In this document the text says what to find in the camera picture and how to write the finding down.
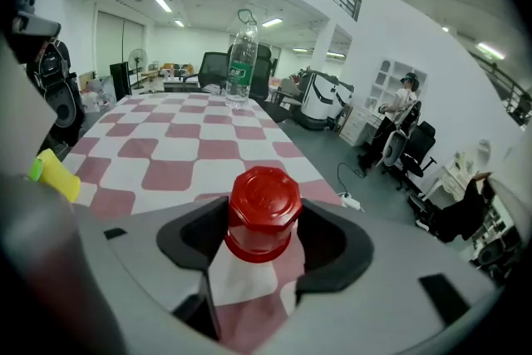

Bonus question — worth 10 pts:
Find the pink white checkered tablecloth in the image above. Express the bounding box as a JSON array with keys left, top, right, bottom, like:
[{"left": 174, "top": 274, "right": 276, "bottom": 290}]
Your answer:
[{"left": 62, "top": 92, "right": 344, "bottom": 354}]

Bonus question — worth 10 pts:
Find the yellow paper cup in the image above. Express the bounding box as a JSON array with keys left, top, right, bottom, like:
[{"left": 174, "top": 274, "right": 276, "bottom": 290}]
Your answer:
[{"left": 36, "top": 148, "right": 82, "bottom": 204}]

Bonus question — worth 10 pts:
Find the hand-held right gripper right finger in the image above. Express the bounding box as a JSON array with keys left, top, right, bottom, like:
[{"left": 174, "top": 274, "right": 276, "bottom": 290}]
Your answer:
[{"left": 257, "top": 198, "right": 500, "bottom": 355}]

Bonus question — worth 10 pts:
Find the red paper cup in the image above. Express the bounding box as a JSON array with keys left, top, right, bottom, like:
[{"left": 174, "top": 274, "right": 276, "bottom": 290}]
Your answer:
[{"left": 224, "top": 165, "right": 303, "bottom": 264}]

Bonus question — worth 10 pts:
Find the white power strip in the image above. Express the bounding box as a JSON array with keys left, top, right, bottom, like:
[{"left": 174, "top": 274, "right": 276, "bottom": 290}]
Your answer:
[{"left": 338, "top": 191, "right": 365, "bottom": 213}]

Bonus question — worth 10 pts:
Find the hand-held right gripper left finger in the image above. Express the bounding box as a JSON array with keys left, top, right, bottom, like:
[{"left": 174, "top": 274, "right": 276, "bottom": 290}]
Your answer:
[{"left": 77, "top": 196, "right": 234, "bottom": 353}]

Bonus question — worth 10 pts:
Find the white ornate side table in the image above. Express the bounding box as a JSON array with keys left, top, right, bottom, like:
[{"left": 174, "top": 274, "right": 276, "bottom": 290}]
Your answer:
[{"left": 423, "top": 160, "right": 473, "bottom": 201}]

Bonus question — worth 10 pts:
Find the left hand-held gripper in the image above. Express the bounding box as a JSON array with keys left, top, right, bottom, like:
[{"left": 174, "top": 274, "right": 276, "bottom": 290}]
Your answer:
[{"left": 0, "top": 35, "right": 58, "bottom": 176}]

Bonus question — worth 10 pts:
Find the black office chair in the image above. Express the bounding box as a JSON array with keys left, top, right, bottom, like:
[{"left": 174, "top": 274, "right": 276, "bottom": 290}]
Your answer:
[
  {"left": 226, "top": 43, "right": 273, "bottom": 104},
  {"left": 392, "top": 120, "right": 438, "bottom": 191}
]

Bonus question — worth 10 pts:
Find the black helmet device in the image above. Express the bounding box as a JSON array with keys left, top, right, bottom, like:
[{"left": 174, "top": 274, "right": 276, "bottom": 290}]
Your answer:
[{"left": 43, "top": 81, "right": 86, "bottom": 130}]

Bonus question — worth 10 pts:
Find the white open shelf cabinet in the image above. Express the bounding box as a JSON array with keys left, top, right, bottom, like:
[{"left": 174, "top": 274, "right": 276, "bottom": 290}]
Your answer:
[{"left": 367, "top": 57, "right": 429, "bottom": 113}]

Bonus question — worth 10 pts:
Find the black mesh chair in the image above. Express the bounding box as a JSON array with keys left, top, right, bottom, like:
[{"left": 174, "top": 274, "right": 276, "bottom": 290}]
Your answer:
[{"left": 182, "top": 51, "right": 230, "bottom": 93}]

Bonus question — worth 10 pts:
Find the white black robot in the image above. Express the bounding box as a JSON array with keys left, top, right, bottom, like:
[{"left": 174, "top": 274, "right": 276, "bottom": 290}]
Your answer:
[{"left": 298, "top": 70, "right": 338, "bottom": 131}]

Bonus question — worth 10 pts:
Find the clear plastic water bottle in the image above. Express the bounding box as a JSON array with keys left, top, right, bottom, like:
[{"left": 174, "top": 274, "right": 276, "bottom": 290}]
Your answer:
[{"left": 224, "top": 8, "right": 259, "bottom": 110}]

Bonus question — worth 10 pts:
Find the white drawer desk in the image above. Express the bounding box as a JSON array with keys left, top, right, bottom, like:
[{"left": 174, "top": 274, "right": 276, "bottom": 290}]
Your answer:
[{"left": 338, "top": 106, "right": 386, "bottom": 147}]

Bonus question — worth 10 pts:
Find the black standing fan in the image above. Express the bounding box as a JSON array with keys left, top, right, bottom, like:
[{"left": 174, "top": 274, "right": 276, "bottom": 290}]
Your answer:
[{"left": 127, "top": 48, "right": 150, "bottom": 91}]

